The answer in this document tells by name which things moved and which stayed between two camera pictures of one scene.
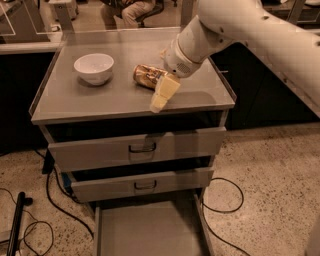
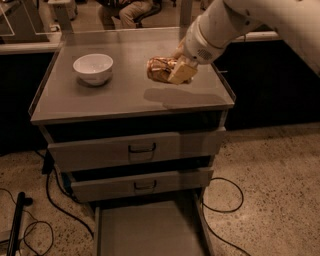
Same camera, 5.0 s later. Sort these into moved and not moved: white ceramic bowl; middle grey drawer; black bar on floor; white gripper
Moved: white gripper
Not moved: white ceramic bowl; black bar on floor; middle grey drawer
